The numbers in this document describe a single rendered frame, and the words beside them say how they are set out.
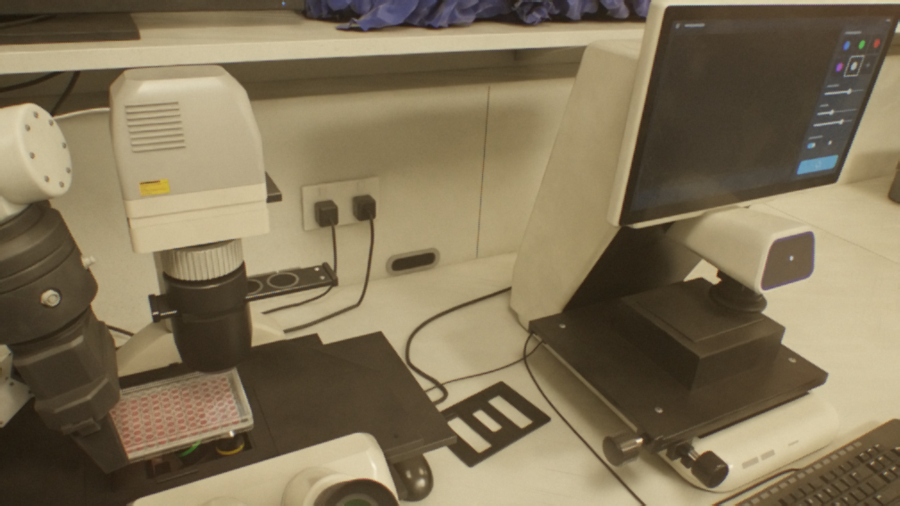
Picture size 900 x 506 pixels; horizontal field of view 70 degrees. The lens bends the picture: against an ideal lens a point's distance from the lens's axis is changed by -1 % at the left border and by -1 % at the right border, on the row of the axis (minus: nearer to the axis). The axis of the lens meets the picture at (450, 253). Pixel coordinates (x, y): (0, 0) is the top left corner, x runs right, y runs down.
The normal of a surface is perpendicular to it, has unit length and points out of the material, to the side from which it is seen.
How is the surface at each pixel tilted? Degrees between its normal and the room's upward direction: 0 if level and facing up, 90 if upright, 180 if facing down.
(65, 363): 90
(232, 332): 90
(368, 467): 44
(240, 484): 0
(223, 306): 90
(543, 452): 0
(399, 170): 90
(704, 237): 82
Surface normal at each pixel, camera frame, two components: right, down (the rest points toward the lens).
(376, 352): 0.04, -0.89
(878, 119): 0.46, 0.43
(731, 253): -0.91, 0.00
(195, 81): 0.37, -0.29
